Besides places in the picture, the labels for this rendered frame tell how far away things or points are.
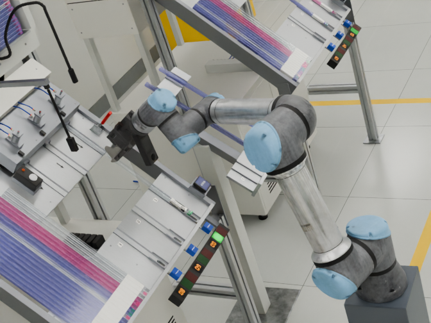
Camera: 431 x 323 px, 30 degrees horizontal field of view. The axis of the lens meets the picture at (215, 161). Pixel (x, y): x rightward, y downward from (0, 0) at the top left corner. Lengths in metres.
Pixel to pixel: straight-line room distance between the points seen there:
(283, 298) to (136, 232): 0.99
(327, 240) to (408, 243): 1.30
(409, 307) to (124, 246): 0.84
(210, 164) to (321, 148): 1.41
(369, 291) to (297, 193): 0.42
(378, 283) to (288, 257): 1.21
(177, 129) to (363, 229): 0.60
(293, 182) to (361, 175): 1.83
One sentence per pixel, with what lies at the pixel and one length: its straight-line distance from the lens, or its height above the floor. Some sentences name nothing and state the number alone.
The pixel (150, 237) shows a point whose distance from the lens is 2.47.
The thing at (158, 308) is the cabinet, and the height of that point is 0.32.
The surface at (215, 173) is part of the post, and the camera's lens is 2.83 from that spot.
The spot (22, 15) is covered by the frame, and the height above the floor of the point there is 1.44.
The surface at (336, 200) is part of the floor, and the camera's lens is 3.74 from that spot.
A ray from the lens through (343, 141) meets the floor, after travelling 4.16.
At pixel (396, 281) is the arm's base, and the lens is 2.33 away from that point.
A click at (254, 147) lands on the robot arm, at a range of 2.02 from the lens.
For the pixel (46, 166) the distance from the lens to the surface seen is 2.50.
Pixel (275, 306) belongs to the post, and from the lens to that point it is 3.26.
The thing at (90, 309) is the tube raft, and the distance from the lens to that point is 2.27.
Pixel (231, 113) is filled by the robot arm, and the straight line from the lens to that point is 2.29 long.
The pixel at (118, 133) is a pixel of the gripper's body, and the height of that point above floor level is 1.08.
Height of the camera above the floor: 2.13
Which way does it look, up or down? 30 degrees down
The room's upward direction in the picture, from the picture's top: 19 degrees counter-clockwise
